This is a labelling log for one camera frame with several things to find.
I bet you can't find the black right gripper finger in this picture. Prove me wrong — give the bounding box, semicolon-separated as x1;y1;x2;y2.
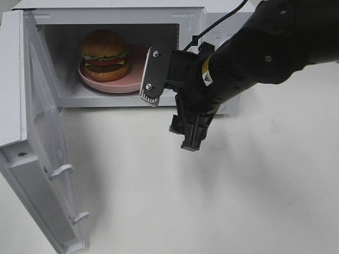
169;95;184;134
181;112;213;151

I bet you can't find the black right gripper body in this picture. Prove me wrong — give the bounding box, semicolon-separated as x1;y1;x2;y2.
165;39;257;116

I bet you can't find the pink round plate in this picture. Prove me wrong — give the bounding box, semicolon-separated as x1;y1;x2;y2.
78;44;149;94

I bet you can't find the burger with lettuce and tomato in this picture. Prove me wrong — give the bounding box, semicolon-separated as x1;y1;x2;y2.
80;30;129;82

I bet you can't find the white microwave door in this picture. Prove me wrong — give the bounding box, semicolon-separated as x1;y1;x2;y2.
1;10;88;253

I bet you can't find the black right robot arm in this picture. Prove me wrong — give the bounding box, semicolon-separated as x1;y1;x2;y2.
166;1;338;151

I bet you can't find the white microwave oven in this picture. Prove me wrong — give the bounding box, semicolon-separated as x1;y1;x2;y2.
12;1;239;108

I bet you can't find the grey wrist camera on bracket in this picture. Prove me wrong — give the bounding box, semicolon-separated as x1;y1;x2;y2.
139;40;172;107

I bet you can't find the black camera cable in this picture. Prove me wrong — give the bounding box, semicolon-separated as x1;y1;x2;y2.
182;0;249;52

